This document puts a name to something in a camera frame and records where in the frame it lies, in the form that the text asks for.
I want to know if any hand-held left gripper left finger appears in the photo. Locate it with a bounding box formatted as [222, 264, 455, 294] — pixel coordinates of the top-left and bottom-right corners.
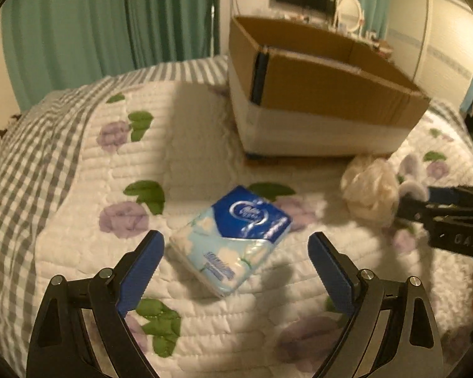
[26, 229, 165, 378]

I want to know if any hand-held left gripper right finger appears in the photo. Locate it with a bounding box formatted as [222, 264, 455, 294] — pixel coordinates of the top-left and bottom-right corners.
[307, 232, 444, 378]

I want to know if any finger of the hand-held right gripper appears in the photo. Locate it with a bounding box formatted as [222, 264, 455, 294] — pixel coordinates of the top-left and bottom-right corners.
[394, 185, 473, 229]

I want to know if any cream fluffy plush toy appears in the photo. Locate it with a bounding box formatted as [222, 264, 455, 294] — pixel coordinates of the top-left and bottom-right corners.
[340, 155, 403, 223]

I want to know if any blue tissue pack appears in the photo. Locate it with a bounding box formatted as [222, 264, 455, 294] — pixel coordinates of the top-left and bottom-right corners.
[169, 185, 292, 299]

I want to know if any cardboard box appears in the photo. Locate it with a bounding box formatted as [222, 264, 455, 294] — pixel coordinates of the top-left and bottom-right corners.
[226, 15, 431, 158]

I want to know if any floral quilted blanket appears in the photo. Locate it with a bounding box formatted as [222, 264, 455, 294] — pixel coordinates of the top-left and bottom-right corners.
[35, 79, 473, 378]

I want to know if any grey checkered bed sheet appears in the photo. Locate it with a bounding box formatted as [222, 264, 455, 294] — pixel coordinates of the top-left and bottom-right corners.
[0, 55, 229, 367]

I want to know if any white wardrobe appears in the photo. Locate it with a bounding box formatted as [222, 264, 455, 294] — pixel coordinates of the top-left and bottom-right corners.
[388, 0, 473, 103]

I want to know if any white round mirror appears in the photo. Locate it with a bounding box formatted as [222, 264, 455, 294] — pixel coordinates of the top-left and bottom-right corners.
[334, 0, 364, 33]

